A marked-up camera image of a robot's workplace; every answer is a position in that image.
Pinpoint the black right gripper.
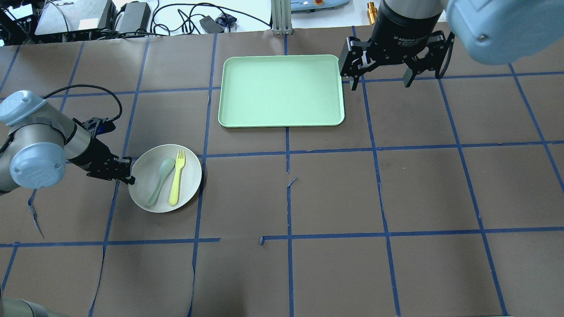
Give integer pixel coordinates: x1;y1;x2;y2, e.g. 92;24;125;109
340;0;455;92

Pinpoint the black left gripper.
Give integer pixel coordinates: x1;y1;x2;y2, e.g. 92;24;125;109
70;138;136;185

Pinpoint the round white plate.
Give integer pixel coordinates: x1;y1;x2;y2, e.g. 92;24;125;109
128;144;203;213

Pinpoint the pale green plastic spoon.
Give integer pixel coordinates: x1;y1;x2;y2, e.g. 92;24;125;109
146;158;175;207

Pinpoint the yellow plastic fork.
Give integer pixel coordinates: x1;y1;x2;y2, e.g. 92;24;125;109
168;150;186;206

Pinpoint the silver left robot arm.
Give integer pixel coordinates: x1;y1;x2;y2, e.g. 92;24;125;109
0;90;136;195

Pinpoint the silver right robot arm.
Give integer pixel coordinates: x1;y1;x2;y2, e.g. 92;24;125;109
339;0;564;90

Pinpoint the brass fitting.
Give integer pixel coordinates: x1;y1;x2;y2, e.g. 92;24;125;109
367;2;378;25

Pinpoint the light green tray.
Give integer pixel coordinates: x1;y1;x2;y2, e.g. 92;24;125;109
218;54;345;128

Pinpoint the blue teach pendant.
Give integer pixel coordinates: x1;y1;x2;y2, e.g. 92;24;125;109
290;0;350;13

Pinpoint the black power adapter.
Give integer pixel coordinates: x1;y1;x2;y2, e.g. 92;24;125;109
199;15;224;34

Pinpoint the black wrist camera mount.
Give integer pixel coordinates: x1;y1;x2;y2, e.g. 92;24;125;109
72;117;116;139

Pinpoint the aluminium frame post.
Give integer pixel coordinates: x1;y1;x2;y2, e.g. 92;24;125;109
271;0;294;35

